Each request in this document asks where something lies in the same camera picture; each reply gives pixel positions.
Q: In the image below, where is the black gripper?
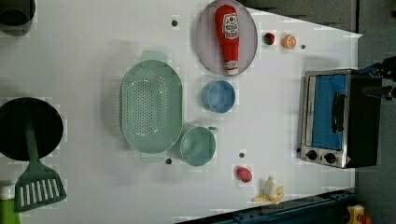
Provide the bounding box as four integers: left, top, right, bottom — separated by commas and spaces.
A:
361, 56, 396, 101

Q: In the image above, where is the black toaster oven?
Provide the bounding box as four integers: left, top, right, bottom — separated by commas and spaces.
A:
299, 69, 382, 169

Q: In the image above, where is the orange slice toy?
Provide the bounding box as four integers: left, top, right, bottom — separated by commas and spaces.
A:
281, 35, 297, 49

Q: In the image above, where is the yellow toy figure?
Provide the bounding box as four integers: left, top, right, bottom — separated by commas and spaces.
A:
347, 204, 373, 224

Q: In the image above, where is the dark red strawberry toy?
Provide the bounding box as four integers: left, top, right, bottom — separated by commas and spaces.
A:
263, 33, 276, 45

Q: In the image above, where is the peeled banana toy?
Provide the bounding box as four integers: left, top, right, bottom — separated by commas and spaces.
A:
251, 176, 284, 204

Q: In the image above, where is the grey round plate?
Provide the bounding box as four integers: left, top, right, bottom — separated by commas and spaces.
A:
195, 0, 258, 76

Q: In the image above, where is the blue small bowl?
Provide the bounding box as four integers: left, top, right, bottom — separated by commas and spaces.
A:
202, 80, 236, 113

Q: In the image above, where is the red ketchup bottle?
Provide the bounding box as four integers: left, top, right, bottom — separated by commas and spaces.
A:
215, 5, 240, 76

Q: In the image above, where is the green measuring cup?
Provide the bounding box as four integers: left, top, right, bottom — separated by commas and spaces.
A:
179, 127, 219, 166

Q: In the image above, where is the green oval colander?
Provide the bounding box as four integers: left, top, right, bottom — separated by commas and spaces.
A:
120, 50, 183, 163

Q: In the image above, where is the green slotted spatula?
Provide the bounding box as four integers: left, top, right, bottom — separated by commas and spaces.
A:
14, 111, 66, 213

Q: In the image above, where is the black round pan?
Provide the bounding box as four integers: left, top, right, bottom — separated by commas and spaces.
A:
0, 97, 64, 161

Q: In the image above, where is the black cylinder cup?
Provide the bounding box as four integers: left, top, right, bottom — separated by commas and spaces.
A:
0, 0, 36, 26

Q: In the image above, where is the green bottle white cap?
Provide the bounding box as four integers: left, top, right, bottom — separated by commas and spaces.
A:
0, 181, 21, 224

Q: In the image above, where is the blue metal frame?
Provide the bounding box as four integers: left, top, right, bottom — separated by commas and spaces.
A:
177, 190, 357, 224

